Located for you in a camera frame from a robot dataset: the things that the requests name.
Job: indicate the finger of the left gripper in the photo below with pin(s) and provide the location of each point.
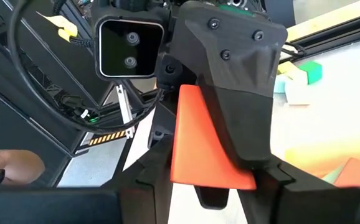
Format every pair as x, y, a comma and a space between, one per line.
239, 77
212, 197

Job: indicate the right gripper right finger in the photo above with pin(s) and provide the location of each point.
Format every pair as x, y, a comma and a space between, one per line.
292, 205

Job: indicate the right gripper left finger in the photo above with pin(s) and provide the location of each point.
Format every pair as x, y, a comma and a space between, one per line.
145, 199

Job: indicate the teal wooden brick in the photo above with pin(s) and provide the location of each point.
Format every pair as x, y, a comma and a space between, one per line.
332, 178

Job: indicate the orange wooden wedge block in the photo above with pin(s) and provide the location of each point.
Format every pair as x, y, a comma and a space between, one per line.
195, 149

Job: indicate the red wooden brick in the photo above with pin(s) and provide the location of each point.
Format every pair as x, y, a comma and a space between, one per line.
357, 172

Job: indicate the light teal wooden block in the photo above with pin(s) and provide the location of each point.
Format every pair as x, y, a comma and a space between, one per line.
279, 84

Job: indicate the orange translucent plastic bin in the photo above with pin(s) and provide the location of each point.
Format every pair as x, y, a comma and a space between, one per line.
317, 155

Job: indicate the white-pink wooden block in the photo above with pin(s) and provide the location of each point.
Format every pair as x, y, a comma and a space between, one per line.
296, 91

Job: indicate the yellow-black hazard tape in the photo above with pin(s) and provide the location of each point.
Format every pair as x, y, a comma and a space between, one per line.
106, 138

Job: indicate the dark teal wooden block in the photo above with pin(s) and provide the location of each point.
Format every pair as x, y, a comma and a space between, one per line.
311, 71

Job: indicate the wooden table side board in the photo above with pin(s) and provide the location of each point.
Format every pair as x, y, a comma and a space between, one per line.
323, 23

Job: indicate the person's hand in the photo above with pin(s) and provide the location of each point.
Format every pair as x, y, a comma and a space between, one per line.
18, 165

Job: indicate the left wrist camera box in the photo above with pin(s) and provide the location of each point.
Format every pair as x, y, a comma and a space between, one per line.
114, 46

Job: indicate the silver metal bracket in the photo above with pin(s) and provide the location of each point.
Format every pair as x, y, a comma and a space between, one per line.
124, 105

